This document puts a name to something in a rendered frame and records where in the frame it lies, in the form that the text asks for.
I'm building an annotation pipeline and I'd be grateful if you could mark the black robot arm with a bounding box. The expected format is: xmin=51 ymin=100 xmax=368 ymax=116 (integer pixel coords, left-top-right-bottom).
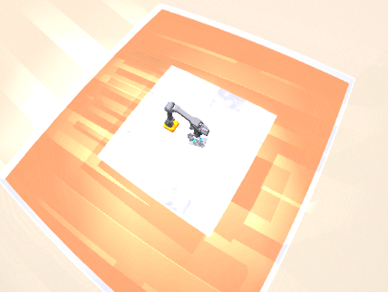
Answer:
xmin=163 ymin=101 xmax=210 ymax=136

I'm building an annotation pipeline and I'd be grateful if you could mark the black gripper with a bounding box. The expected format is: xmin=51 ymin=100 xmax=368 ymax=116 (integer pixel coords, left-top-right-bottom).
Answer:
xmin=187 ymin=124 xmax=208 ymax=141

